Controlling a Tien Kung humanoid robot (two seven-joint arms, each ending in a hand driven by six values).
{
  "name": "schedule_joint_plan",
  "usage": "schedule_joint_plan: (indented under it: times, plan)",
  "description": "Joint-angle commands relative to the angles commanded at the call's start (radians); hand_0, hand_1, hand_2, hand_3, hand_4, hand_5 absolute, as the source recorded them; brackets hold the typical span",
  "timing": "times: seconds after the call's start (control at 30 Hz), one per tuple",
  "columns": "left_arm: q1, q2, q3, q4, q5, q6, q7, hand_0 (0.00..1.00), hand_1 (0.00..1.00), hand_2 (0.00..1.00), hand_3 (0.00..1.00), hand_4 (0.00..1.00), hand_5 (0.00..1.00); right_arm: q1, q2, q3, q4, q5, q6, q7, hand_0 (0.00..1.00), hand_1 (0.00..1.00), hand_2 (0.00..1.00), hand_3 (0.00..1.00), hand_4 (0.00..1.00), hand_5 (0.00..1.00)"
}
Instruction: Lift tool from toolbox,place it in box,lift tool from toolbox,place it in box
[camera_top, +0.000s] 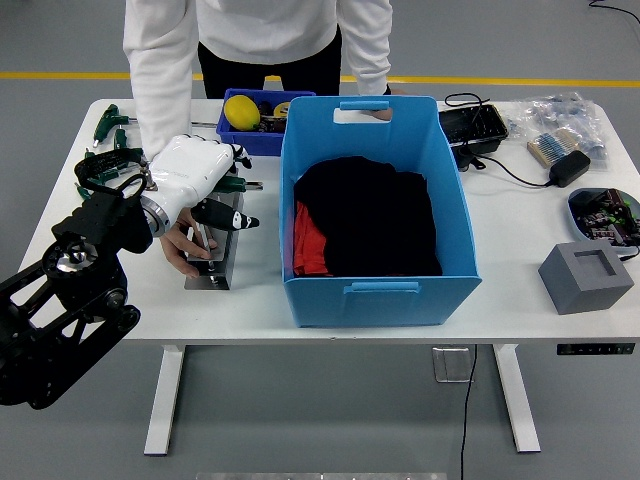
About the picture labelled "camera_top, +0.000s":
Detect metal floor socket box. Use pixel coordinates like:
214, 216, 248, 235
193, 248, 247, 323
432, 346, 475, 384

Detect black plastic tray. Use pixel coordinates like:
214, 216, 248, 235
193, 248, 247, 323
437, 103, 510, 157

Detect loose electronic components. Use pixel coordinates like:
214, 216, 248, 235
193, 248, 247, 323
569, 188, 640, 247

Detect white table leg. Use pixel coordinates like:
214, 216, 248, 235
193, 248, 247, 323
143, 344, 186, 457
492, 343, 542, 454

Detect taped resistor strip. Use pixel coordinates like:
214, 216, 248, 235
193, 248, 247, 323
526, 127, 581, 169

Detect pale blue dish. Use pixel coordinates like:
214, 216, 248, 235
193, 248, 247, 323
567, 187, 640, 251

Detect black adapter cord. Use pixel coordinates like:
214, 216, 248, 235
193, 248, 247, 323
477, 153, 556, 189

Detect person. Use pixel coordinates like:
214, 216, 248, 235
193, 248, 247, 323
123, 0, 394, 101

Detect small blue plastic bin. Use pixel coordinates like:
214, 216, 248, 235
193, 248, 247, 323
215, 88, 317, 158

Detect black background floor cable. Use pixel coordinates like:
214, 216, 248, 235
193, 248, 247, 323
587, 0, 640, 26

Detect metal tool stand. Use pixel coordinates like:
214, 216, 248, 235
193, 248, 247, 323
183, 189, 246, 292

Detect black looped cable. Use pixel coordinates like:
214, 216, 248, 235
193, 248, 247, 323
443, 92, 496, 169

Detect person's left hand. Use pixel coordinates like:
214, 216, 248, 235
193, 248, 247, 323
367, 88, 409, 122

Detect large blue storage box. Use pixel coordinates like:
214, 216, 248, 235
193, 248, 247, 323
278, 94, 484, 330

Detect person's right hand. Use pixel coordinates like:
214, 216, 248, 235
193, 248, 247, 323
158, 207, 219, 280

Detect clear plastic parts bags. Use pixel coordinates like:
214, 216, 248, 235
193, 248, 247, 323
504, 91, 609, 174

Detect black power adapter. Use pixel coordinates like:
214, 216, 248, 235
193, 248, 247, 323
548, 149, 592, 190

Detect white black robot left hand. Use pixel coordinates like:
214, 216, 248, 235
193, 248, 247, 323
147, 133, 261, 232

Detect yellow lemon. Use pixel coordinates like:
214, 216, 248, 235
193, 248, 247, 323
223, 94, 262, 132

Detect large green T-handle hex key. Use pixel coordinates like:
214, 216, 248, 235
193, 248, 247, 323
197, 175, 265, 271

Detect black plug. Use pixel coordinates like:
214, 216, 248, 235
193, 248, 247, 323
455, 143, 487, 172

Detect black hanging floor cable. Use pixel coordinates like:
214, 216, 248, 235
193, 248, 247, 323
458, 344, 479, 480

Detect red cloth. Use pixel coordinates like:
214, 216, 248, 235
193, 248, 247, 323
292, 199, 334, 278

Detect grey foam block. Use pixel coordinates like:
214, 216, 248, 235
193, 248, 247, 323
537, 240, 635, 316

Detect black table control panel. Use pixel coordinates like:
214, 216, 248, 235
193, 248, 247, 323
556, 342, 636, 357

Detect black cloth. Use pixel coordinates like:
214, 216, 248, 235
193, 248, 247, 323
292, 155, 444, 279

